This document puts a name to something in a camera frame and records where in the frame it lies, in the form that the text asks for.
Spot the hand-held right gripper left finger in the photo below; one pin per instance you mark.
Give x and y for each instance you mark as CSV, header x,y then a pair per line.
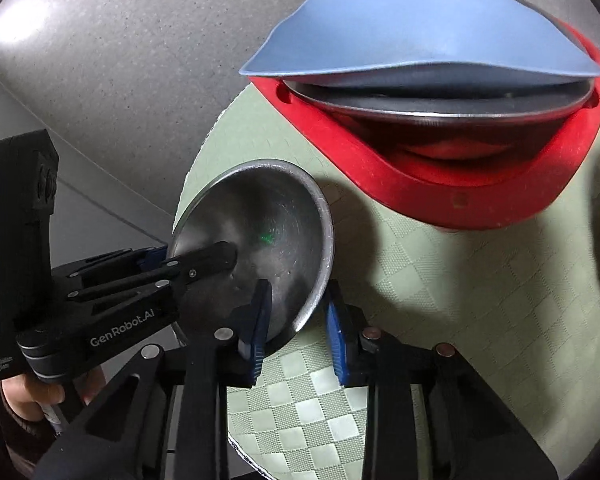
x,y
260,330

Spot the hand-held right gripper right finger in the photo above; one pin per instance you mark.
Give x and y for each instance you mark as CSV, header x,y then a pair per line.
x,y
336,340

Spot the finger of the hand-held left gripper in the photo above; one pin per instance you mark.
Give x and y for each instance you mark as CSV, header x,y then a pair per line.
x,y
205,260
150,256

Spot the small plain steel bowl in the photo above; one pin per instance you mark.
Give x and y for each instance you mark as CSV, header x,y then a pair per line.
x,y
270,220

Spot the red plastic basin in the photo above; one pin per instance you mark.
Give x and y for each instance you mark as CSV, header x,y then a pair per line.
x,y
405,195

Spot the large steel bowl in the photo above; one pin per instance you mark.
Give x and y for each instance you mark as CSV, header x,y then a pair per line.
x,y
380,105

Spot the blue wavy plate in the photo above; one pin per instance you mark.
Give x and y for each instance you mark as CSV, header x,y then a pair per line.
x,y
405,25

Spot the person's left hand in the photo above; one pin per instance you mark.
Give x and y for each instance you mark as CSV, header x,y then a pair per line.
x,y
22,397

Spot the green tablecloth with white lace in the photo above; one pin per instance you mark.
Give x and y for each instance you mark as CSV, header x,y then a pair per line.
x,y
455,310

